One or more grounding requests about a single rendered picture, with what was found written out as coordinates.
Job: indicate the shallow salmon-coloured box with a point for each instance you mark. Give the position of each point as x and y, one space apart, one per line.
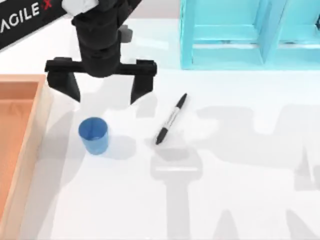
17 120

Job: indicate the grey rounded box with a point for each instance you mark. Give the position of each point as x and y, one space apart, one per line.
126 32

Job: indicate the light blue rack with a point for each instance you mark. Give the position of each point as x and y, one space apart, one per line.
225 40

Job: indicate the blue cup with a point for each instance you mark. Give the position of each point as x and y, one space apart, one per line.
95 140

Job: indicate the black marker pen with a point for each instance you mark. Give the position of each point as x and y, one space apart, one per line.
170 120

